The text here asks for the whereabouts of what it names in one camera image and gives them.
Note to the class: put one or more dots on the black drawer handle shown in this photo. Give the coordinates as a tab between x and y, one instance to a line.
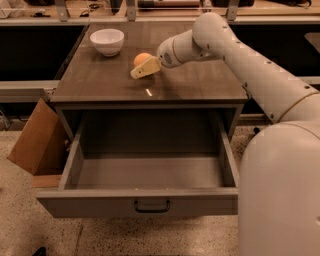
151	207

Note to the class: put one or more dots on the grey drawer cabinet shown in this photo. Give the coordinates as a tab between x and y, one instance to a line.
93	81

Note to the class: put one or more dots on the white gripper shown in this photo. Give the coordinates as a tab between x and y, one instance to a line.
166	53

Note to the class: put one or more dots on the open grey top drawer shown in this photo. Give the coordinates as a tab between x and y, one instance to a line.
120	156

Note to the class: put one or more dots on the brown cardboard box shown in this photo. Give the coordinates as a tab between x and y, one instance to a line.
41	147

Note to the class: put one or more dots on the orange fruit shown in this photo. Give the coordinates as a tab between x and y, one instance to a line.
140	58

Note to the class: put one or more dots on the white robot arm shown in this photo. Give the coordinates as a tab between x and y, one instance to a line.
279	186

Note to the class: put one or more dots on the white ceramic bowl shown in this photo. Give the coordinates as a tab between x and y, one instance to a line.
108	42

